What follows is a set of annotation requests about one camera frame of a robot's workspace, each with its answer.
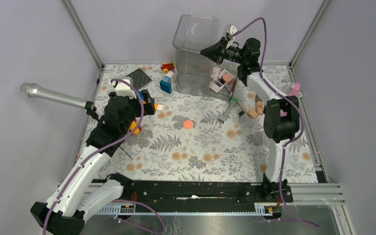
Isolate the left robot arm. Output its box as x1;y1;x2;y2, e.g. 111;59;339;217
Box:
30;77;156;235

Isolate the grey square tube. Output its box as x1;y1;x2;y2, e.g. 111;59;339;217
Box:
218;97;238;123

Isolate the red lip pencil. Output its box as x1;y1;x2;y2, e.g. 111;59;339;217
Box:
230;78;238;99

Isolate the orange round sponge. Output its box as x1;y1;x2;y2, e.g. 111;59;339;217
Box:
183;119;194;130

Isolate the silver microphone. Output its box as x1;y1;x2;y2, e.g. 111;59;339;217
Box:
20;83;96;113

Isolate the blue toy block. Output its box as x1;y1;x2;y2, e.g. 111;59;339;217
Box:
160;71;175;94

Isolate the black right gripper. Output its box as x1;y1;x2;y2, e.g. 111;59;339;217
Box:
199;37;246;66

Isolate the clear acrylic organizer box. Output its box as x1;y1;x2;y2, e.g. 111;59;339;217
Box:
172;14;219;96

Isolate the dark grey building plate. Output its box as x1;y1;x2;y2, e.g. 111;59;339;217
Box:
128;68;152;90

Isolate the beige makeup sponge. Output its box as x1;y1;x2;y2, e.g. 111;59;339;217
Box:
248;109;259;119

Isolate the clear pink nail box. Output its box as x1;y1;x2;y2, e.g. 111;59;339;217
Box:
210;66;221;81

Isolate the red yellow toy piece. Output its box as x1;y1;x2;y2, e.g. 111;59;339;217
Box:
161;63;175;73

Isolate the pink round sponge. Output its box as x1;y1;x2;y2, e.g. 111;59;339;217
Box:
222;73;233;83

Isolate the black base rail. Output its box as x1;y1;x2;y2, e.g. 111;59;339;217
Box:
120;180;293;213

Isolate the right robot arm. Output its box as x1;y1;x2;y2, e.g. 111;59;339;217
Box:
200;36;305;204

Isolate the beige foundation tube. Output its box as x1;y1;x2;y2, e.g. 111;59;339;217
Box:
255;95;264;116

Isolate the yellow red toy block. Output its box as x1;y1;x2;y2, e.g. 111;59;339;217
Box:
129;119;142;135

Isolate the orange cream tube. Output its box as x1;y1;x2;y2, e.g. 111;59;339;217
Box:
154;104;164;111

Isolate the white eyelash card packet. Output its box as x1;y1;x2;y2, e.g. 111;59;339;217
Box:
210;69;235;93

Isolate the pink stand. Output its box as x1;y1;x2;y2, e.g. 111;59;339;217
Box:
282;82;301;97

